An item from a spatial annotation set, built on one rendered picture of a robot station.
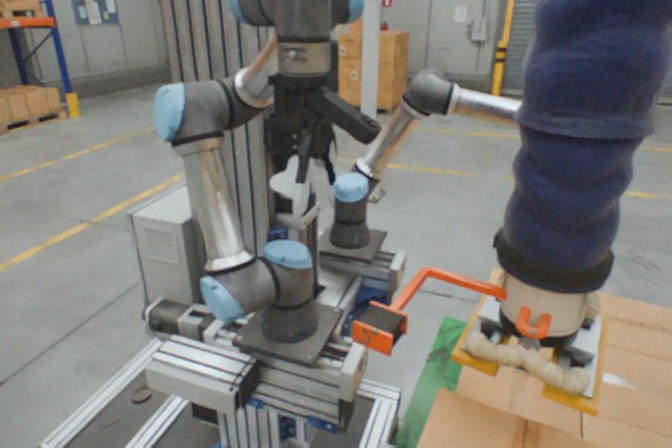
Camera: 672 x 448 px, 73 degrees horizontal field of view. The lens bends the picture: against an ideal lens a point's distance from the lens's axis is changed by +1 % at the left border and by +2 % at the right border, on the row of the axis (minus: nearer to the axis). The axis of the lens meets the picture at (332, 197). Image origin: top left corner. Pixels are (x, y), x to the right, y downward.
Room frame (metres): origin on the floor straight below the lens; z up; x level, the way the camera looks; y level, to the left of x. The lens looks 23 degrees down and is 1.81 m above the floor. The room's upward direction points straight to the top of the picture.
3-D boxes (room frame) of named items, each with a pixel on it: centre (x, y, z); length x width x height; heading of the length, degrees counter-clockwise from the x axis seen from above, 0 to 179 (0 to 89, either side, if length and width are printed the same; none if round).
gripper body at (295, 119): (0.67, 0.05, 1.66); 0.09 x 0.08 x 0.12; 70
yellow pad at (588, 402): (0.81, -0.56, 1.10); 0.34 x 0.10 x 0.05; 148
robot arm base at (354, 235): (1.42, -0.06, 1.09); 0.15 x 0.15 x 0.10
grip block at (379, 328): (0.74, -0.10, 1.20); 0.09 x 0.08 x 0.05; 58
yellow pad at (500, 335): (0.91, -0.40, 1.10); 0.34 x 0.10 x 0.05; 148
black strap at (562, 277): (0.86, -0.48, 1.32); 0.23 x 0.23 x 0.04
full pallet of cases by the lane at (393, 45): (8.73, -0.79, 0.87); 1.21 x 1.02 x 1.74; 159
